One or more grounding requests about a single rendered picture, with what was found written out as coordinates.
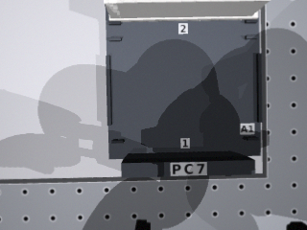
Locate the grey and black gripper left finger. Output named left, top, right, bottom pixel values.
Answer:
left=135, top=219, right=151, bottom=230

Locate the dark grey plate carrier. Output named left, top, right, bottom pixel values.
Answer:
left=106, top=9, right=263, bottom=178

